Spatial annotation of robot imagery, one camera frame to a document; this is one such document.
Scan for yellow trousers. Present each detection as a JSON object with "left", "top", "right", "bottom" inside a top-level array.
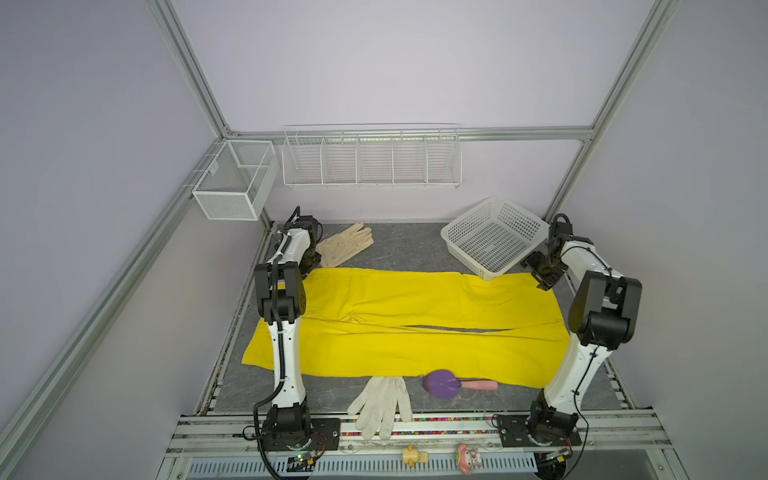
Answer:
[{"left": 241, "top": 266, "right": 571, "bottom": 390}]

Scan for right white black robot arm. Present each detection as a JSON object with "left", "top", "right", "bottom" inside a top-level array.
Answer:
[{"left": 524, "top": 213, "right": 642, "bottom": 445}]

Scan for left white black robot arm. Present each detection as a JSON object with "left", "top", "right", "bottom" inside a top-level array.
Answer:
[{"left": 254, "top": 207, "right": 322, "bottom": 450}]

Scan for beige fabric glove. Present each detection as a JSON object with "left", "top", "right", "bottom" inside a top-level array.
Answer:
[{"left": 316, "top": 222, "right": 374, "bottom": 268}]

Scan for white plastic laundry basket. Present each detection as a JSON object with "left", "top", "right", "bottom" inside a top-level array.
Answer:
[{"left": 440, "top": 195, "right": 549, "bottom": 281}]

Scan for purple pink toy shovel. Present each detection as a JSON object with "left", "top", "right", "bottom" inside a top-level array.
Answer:
[{"left": 421, "top": 370, "right": 499, "bottom": 400}]

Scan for white knit work glove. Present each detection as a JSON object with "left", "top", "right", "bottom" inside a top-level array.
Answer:
[{"left": 346, "top": 377, "right": 413, "bottom": 440}]

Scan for pink white doll figurine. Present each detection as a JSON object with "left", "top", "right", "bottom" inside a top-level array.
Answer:
[{"left": 456, "top": 444, "right": 482, "bottom": 476}]

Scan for yellow duck figurine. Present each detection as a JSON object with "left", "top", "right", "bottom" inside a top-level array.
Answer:
[{"left": 402, "top": 444, "right": 429, "bottom": 469}]

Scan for white mesh wall box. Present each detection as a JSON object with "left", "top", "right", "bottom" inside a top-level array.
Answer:
[{"left": 192, "top": 140, "right": 279, "bottom": 221}]

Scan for white wire wall shelf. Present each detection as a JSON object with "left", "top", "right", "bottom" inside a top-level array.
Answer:
[{"left": 282, "top": 123, "right": 463, "bottom": 189}]

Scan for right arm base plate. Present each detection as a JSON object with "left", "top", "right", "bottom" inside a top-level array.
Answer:
[{"left": 494, "top": 414, "right": 583, "bottom": 447}]

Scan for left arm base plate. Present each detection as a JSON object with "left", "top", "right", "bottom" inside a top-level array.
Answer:
[{"left": 259, "top": 417, "right": 341, "bottom": 452}]

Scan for aluminium frame rail front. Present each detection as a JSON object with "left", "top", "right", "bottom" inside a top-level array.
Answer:
[{"left": 165, "top": 410, "right": 672, "bottom": 457}]

